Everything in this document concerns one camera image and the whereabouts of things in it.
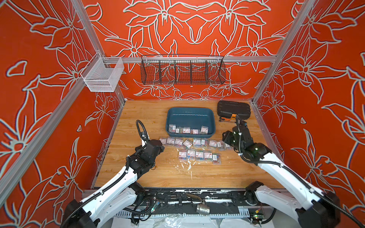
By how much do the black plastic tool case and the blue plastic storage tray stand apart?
0.07 meters

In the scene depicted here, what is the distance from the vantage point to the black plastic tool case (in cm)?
106

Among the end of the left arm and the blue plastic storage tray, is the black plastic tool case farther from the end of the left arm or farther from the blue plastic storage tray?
the end of the left arm

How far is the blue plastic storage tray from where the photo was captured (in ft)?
3.24
